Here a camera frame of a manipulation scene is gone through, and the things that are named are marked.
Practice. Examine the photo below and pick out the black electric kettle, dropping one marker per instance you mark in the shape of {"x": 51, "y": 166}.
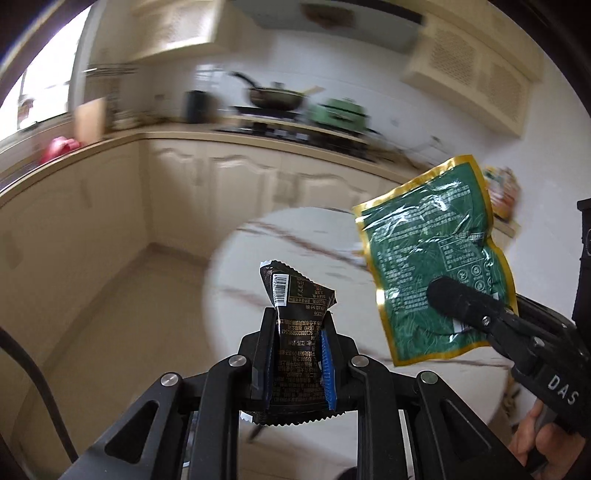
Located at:
{"x": 197, "y": 107}

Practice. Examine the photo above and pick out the green gold snack bag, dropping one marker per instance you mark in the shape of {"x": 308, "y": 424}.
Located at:
{"x": 438, "y": 224}

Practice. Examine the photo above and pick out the wooden cutting board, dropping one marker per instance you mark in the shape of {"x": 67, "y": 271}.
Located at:
{"x": 89, "y": 121}

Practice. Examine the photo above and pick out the black wok with lid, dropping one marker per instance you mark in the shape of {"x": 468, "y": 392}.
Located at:
{"x": 275, "y": 97}

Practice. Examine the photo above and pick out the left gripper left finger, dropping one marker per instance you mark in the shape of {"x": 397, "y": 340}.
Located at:
{"x": 148, "y": 441}

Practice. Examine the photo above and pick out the hanging utensil rack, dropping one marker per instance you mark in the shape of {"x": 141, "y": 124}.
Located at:
{"x": 104, "y": 81}

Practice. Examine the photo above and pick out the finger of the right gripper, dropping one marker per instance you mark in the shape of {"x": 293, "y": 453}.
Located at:
{"x": 542, "y": 315}
{"x": 471, "y": 307}

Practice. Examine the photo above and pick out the black gas stove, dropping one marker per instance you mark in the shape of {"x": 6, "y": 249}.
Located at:
{"x": 342, "y": 144}

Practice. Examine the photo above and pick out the black snack wrapper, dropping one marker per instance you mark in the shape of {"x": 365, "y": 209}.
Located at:
{"x": 292, "y": 369}

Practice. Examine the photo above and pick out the upper cream cabinets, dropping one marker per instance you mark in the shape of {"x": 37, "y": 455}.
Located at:
{"x": 469, "y": 74}

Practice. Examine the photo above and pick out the lower cream cabinets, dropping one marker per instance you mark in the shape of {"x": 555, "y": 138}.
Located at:
{"x": 73, "y": 225}

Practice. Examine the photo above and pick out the round white marble table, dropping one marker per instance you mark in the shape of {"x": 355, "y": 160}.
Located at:
{"x": 321, "y": 244}

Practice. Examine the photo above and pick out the kitchen window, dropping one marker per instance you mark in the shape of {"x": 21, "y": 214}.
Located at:
{"x": 42, "y": 91}

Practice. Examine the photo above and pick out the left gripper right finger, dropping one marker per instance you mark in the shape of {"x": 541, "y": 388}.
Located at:
{"x": 410, "y": 427}

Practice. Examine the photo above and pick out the black range hood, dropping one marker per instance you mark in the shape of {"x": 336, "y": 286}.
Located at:
{"x": 380, "y": 23}

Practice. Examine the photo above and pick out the cluster of condiment bottles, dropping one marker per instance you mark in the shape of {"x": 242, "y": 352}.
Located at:
{"x": 504, "y": 191}

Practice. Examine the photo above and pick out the cream cabinets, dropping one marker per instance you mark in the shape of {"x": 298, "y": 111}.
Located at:
{"x": 469, "y": 74}
{"x": 73, "y": 225}

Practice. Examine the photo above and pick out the green electric cooker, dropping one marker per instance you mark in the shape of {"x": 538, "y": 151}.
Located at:
{"x": 340, "y": 114}

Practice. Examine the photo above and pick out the person's right hand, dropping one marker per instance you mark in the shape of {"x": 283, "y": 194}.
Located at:
{"x": 560, "y": 449}

